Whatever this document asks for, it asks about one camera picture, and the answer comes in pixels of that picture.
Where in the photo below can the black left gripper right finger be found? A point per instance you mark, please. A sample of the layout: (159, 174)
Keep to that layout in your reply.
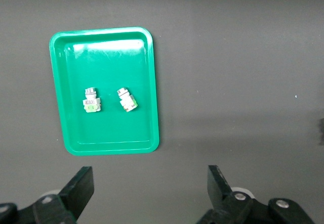
(220, 191)

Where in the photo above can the dark grey table cloth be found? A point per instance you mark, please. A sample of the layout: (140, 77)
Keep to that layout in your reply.
(227, 57)

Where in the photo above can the green push button switch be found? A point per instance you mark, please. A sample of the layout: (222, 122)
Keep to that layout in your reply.
(127, 100)
(91, 101)

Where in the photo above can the green plastic tray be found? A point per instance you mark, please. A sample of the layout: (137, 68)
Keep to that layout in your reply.
(106, 69)

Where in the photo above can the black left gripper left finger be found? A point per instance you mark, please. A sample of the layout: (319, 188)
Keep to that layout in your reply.
(76, 191)

